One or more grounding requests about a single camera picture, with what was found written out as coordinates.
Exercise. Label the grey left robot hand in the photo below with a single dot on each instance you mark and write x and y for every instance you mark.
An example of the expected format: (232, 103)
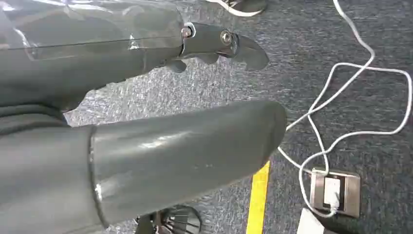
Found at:
(135, 155)

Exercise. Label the white paper sheet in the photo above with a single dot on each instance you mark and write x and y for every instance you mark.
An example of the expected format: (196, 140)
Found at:
(309, 224)

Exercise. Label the metal floor socket box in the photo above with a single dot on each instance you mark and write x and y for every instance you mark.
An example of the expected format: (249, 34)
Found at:
(350, 192)

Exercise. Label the person's shoe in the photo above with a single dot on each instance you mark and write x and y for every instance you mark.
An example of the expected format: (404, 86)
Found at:
(246, 6)

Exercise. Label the black wheeled base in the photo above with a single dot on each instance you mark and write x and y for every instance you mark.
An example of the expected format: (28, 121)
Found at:
(171, 221)

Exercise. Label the white power adapter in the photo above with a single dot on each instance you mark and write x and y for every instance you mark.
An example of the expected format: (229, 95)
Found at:
(331, 192)

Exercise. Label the yellow floor tape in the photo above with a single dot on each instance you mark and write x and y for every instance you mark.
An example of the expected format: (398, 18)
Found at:
(259, 202)

